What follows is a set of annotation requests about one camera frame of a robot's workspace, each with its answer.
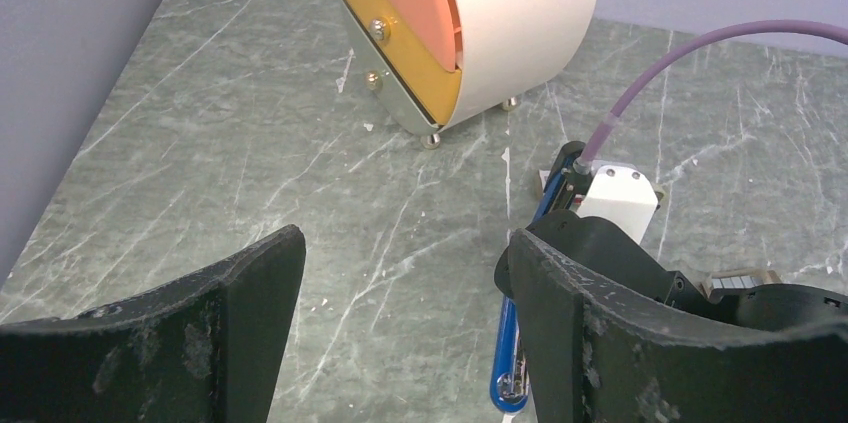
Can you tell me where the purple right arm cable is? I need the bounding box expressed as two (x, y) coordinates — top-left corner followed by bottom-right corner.
(572, 19), (848, 173)

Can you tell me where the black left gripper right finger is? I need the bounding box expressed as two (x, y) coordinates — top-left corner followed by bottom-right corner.
(508, 230), (847, 422)

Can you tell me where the red staple box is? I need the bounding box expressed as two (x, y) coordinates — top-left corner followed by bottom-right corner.
(534, 170), (550, 200)

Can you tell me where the blue black stapler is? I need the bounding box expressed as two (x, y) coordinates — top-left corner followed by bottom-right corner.
(489, 141), (585, 415)

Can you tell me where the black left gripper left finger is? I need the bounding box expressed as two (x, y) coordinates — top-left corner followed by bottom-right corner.
(1, 225), (306, 422)

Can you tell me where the staple box tray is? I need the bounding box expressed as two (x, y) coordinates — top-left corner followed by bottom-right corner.
(701, 268), (782, 297)

